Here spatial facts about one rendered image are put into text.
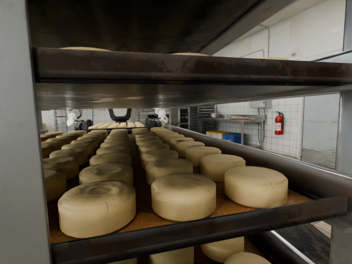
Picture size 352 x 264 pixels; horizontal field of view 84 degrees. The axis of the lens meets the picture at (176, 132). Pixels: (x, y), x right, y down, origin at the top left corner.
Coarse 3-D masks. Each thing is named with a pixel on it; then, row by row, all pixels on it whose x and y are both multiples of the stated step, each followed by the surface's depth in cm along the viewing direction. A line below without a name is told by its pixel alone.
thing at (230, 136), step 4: (224, 136) 525; (228, 136) 509; (232, 136) 498; (236, 136) 500; (240, 136) 508; (244, 136) 514; (228, 140) 512; (232, 140) 500; (236, 140) 503; (240, 140) 510; (244, 140) 516
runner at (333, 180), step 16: (176, 128) 63; (208, 144) 39; (224, 144) 33; (240, 144) 28; (256, 160) 25; (272, 160) 22; (288, 160) 20; (288, 176) 20; (304, 176) 18; (320, 176) 17; (336, 176) 15; (320, 192) 17; (336, 192) 15; (336, 224) 13
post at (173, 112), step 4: (172, 108) 71; (176, 108) 72; (172, 112) 71; (176, 112) 72; (172, 116) 72; (176, 116) 72; (172, 120) 72; (176, 120) 72; (172, 124) 72; (176, 124) 72
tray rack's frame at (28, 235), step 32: (0, 0) 8; (0, 32) 8; (0, 64) 8; (32, 64) 8; (0, 96) 8; (32, 96) 8; (0, 128) 8; (32, 128) 8; (0, 160) 8; (32, 160) 8; (0, 192) 8; (32, 192) 8; (0, 224) 8; (32, 224) 9; (0, 256) 8; (32, 256) 9
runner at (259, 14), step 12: (264, 0) 18; (276, 0) 18; (288, 0) 18; (252, 12) 20; (264, 12) 20; (276, 12) 21; (240, 24) 23; (252, 24) 23; (228, 36) 27; (240, 36) 27; (204, 48) 32; (216, 48) 32
